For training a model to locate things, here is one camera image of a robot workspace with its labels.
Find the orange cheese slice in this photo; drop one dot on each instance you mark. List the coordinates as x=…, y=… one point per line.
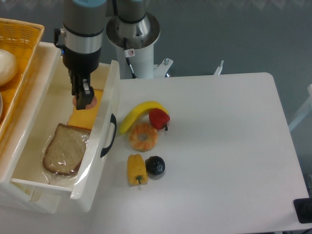
x=85, y=118

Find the white frame at right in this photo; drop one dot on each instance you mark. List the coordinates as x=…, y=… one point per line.
x=302, y=111

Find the dark purple plum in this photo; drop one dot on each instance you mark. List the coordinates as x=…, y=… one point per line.
x=155, y=165

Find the white bracket behind table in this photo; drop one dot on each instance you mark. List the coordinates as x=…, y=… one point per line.
x=219, y=69

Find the black device at table edge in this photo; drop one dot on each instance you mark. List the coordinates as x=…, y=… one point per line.
x=303, y=208

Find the orange glazed donut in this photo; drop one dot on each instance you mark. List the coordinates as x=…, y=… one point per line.
x=143, y=137

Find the white drawer cabinet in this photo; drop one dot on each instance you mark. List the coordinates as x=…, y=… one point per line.
x=38, y=78

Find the yellow banana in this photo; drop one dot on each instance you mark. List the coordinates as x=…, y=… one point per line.
x=137, y=112

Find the black drawer handle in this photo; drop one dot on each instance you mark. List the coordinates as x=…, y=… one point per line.
x=110, y=136

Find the red bell pepper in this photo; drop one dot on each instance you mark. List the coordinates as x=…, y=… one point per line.
x=159, y=119

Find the brown wrapped bread slice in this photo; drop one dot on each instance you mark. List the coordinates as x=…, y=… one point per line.
x=64, y=154

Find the white bread bun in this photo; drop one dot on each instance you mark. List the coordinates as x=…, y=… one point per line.
x=8, y=67

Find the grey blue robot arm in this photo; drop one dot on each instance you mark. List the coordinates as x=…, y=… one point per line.
x=87, y=16

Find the white open upper drawer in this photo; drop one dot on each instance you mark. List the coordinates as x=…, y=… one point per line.
x=56, y=108

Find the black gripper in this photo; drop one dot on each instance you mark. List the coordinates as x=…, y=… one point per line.
x=80, y=54

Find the yellow bell pepper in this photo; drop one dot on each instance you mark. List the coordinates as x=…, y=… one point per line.
x=136, y=170

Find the yellow wicker basket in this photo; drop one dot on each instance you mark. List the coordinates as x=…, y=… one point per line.
x=21, y=39

